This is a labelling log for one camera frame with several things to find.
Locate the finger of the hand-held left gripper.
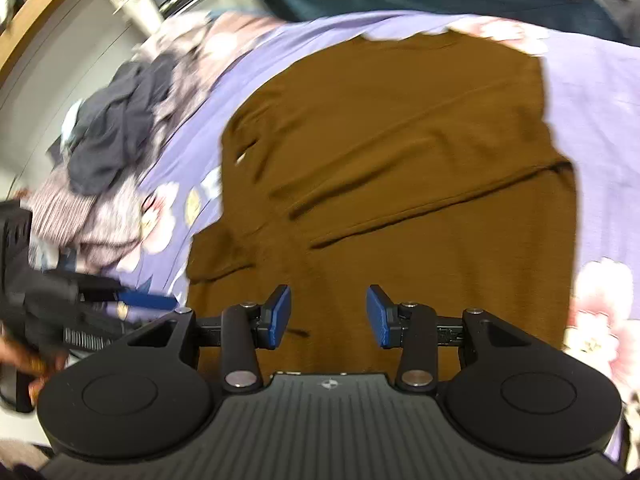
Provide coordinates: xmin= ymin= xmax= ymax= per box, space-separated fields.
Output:
xmin=119 ymin=291 xmax=179 ymax=312

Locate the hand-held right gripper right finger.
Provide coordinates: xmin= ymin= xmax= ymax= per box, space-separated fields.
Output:
xmin=366 ymin=284 xmax=534 ymax=393

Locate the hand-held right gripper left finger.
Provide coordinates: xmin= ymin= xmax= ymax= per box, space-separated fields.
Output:
xmin=127 ymin=284 xmax=293 ymax=393

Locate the brown knit sweater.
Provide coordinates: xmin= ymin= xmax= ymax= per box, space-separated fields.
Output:
xmin=187 ymin=30 xmax=581 ymax=381

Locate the person's left forearm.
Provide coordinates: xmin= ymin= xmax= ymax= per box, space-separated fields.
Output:
xmin=0 ymin=335 xmax=67 ymax=397

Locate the pile of grey clothes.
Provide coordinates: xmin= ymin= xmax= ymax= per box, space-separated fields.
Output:
xmin=25 ymin=15 xmax=221 ymax=273

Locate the dark grey garment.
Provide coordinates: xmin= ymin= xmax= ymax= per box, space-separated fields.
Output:
xmin=67 ymin=52 xmax=186 ymax=196

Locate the light blue face mask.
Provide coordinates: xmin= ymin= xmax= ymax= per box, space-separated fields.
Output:
xmin=59 ymin=100 xmax=85 ymax=147

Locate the purple floral bedsheet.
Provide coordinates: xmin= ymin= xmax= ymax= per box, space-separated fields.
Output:
xmin=120 ymin=10 xmax=640 ymax=461

